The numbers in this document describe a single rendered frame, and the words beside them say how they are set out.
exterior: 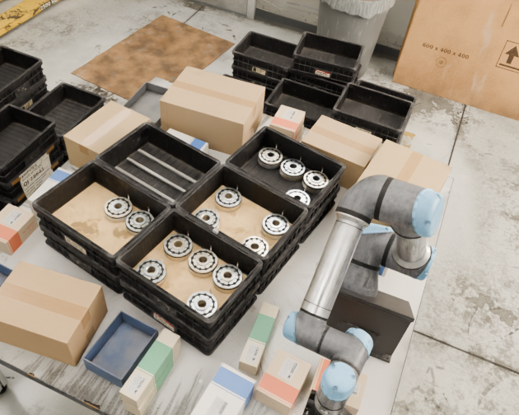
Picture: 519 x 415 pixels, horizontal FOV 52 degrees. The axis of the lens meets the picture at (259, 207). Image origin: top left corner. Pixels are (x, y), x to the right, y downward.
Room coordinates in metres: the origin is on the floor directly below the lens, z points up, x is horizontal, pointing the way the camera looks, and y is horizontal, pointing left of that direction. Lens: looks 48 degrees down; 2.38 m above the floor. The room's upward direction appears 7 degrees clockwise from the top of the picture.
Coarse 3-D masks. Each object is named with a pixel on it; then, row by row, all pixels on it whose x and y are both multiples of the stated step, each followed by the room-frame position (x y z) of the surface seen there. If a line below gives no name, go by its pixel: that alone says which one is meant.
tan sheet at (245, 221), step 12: (216, 192) 1.45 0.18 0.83; (204, 204) 1.38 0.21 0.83; (252, 204) 1.41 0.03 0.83; (228, 216) 1.34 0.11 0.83; (240, 216) 1.35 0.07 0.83; (252, 216) 1.35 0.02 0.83; (264, 216) 1.36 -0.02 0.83; (228, 228) 1.28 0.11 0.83; (240, 228) 1.28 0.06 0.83; (252, 228) 1.29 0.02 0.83; (240, 240) 1.23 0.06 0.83; (276, 240) 1.25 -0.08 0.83
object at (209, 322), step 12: (168, 216) 1.22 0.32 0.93; (180, 216) 1.23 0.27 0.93; (204, 228) 1.18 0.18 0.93; (228, 240) 1.14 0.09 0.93; (120, 264) 0.99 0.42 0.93; (132, 276) 0.96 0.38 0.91; (144, 276) 0.95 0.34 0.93; (252, 276) 1.01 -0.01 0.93; (156, 288) 0.91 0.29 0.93; (240, 288) 0.95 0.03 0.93; (168, 300) 0.89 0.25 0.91; (228, 300) 0.90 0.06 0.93; (192, 312) 0.84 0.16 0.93; (216, 312) 0.86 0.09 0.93; (204, 324) 0.82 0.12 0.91
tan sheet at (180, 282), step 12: (156, 252) 1.13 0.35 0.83; (168, 264) 1.08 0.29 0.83; (180, 264) 1.09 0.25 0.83; (168, 276) 1.03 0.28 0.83; (180, 276) 1.04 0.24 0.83; (192, 276) 1.04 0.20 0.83; (168, 288) 0.98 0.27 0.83; (180, 288) 0.99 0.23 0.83; (192, 288) 0.99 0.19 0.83; (204, 288) 1.00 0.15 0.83; (180, 300) 0.94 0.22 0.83
